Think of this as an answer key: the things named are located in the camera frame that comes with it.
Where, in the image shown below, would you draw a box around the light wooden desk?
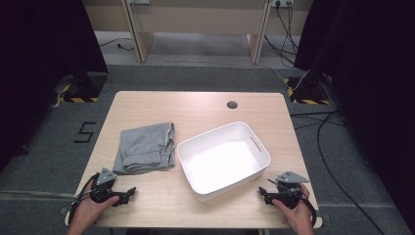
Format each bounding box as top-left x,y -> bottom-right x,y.
81,0 -> 314,65

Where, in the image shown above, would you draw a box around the gray pants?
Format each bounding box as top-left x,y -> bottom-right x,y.
112,121 -> 176,175

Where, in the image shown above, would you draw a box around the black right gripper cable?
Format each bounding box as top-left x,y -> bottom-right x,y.
301,190 -> 318,228

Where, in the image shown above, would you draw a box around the bundle of black cables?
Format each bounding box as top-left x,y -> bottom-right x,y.
263,1 -> 300,68

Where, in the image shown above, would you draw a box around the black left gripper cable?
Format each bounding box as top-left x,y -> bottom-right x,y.
68,171 -> 101,227

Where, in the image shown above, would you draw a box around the person's right hand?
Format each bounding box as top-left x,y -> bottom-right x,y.
271,183 -> 315,229

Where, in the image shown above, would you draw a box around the person's left hand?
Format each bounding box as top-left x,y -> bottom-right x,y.
69,195 -> 120,228

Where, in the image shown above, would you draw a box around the black cable with plug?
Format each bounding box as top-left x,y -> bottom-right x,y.
98,37 -> 135,53

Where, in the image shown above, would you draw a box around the white plastic bin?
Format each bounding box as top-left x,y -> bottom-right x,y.
176,120 -> 272,203

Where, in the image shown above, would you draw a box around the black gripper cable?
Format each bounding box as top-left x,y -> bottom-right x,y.
68,171 -> 101,227
301,190 -> 318,228

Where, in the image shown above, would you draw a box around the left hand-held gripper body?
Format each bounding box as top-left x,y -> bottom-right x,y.
89,166 -> 120,205

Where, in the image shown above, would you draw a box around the long black floor cable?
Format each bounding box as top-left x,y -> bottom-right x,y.
289,110 -> 388,235

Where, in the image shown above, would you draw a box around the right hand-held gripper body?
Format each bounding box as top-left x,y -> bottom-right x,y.
267,170 -> 310,211

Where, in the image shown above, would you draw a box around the black stand base striped tape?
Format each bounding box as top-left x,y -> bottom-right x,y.
283,75 -> 332,106
53,71 -> 109,104

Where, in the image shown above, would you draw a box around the black curtain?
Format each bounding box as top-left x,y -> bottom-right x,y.
0,0 -> 110,170
293,0 -> 415,226

